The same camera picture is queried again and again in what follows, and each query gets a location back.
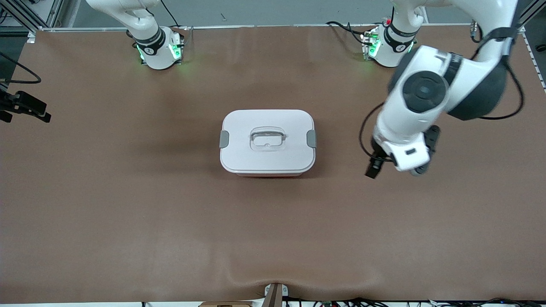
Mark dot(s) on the black round object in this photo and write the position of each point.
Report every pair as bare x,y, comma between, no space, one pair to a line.
541,47

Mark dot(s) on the brown table mat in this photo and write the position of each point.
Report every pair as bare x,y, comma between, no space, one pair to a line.
273,234

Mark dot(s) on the grey metal bracket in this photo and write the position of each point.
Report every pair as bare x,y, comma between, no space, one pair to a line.
275,295

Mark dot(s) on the white box lid grey latches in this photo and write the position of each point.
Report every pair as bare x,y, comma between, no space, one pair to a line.
268,160

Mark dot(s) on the brown cardboard piece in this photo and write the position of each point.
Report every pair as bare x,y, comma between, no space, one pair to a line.
226,304

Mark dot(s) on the pink plastic box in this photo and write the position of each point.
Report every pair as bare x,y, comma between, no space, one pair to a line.
268,175

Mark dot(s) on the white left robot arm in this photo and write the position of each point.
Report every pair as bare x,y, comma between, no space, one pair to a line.
426,89

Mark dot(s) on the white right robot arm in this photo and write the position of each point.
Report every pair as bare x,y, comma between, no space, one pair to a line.
158,51

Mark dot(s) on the aluminium frame post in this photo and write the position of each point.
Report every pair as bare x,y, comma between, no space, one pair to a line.
25,13
531,13

